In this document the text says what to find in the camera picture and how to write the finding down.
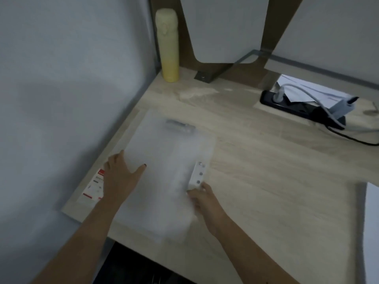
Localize person's right hand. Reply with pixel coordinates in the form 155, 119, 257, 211
187, 182, 230, 235

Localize person's left hand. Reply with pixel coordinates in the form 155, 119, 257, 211
103, 150, 147, 206

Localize person's right forearm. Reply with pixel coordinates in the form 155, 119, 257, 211
207, 214, 301, 284

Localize person's left forearm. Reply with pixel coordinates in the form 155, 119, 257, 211
31, 198, 126, 284

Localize white snap button strip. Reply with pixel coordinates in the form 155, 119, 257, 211
187, 161, 207, 191

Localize red and white leaflet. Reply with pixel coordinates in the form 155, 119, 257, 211
82, 168, 108, 201

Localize white plug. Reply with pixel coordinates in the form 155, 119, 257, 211
272, 84, 286, 104

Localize black power strip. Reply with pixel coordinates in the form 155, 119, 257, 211
260, 90, 346, 129

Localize yellow thermos bottle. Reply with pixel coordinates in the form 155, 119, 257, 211
155, 8, 180, 83

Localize black plug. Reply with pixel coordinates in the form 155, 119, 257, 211
311, 106, 346, 130

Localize white papers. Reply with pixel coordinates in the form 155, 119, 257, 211
271, 74, 355, 109

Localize rounded white panel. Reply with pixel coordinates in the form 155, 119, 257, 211
179, 0, 270, 64

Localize white charger adapter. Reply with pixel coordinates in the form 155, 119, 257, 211
328, 97, 359, 121

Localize large white panel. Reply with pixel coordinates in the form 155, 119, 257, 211
264, 0, 379, 90

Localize grey metal bracket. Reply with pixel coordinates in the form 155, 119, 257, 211
194, 63, 232, 84

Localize white cable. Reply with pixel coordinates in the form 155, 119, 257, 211
280, 83, 335, 113

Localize black cable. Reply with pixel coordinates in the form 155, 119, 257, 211
325, 123, 379, 146

